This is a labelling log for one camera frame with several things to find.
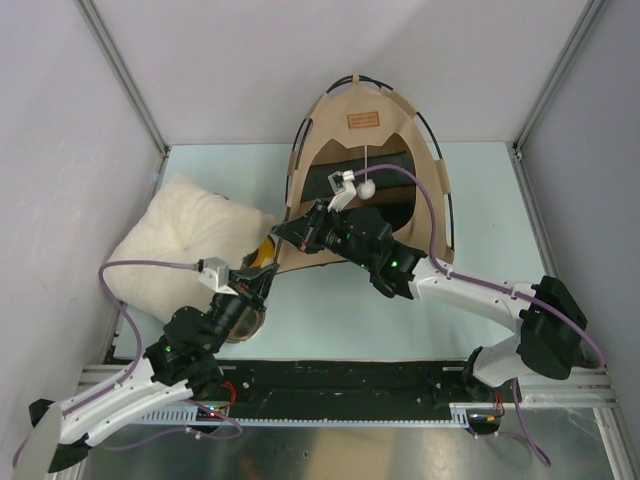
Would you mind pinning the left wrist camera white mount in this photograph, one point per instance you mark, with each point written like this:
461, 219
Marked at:
214, 273

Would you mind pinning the right aluminium frame post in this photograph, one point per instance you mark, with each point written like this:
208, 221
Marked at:
577, 39

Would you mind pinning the cream plush cushion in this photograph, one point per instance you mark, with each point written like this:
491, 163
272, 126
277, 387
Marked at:
184, 223

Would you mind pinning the white slotted cable duct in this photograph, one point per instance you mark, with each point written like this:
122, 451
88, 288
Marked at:
189, 415

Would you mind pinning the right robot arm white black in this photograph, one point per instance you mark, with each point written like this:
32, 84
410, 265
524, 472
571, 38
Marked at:
545, 320

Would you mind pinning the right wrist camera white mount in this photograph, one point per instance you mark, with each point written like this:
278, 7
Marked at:
344, 190

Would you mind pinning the white pompom toy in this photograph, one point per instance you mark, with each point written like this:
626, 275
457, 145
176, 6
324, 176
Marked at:
366, 188

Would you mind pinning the yellow pet bowl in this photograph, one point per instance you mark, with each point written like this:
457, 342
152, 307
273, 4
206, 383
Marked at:
264, 254

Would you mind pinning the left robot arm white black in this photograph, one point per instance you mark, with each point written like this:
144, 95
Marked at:
65, 431

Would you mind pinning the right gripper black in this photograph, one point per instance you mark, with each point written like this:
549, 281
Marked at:
305, 230

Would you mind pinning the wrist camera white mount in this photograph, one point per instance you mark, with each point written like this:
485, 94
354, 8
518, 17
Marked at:
344, 190
214, 273

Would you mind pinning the beige fabric pet tent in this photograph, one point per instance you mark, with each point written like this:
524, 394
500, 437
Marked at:
370, 175

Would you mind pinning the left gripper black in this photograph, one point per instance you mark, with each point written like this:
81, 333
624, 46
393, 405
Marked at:
253, 284

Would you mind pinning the left aluminium frame post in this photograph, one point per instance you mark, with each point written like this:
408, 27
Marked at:
106, 43

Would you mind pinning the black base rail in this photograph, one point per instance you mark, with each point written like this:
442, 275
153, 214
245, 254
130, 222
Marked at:
338, 391

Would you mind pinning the black tent pole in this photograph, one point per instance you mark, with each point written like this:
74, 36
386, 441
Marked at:
306, 124
440, 165

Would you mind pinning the stainless steel pet bowl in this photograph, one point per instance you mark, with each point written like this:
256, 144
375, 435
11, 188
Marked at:
242, 326

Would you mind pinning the aluminium frame post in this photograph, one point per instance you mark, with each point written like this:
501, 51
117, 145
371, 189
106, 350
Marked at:
577, 39
106, 43

